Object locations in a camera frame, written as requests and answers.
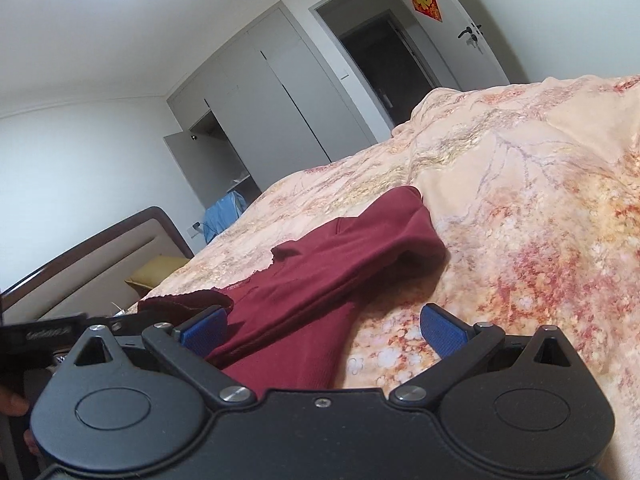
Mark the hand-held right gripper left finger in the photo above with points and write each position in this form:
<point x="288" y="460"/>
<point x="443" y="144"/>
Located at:
<point x="202" y="334"/>

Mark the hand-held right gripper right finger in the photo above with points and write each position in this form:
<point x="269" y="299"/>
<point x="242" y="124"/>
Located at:
<point x="442" y="334"/>

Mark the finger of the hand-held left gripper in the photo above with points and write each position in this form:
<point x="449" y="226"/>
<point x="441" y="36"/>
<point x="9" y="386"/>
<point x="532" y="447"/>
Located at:
<point x="127" y="322"/>

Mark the maroon knit garment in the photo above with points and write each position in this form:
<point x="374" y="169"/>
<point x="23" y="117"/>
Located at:
<point x="310" y="285"/>

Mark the person's left hand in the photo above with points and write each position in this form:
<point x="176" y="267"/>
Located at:
<point x="11" y="402"/>

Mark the yellow pillow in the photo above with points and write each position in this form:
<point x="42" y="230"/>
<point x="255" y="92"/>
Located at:
<point x="155" y="270"/>

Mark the beige brown-framed headboard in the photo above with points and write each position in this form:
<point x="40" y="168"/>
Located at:
<point x="75" y="270"/>

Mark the blue cloth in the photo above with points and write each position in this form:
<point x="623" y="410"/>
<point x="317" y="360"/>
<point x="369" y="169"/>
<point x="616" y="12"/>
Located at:
<point x="220" y="215"/>

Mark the floral peach blanket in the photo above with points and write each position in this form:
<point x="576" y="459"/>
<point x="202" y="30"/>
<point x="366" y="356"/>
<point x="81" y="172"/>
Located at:
<point x="525" y="185"/>

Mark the grey built-in wardrobe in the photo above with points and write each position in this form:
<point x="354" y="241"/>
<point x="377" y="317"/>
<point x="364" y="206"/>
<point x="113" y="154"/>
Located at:
<point x="290" y="110"/>

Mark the dark hallway door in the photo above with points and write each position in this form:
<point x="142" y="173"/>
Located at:
<point x="395" y="70"/>

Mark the white room door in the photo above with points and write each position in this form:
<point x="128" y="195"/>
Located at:
<point x="450" y="55"/>

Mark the white wall socket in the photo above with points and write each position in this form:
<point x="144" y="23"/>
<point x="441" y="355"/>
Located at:
<point x="195" y="227"/>

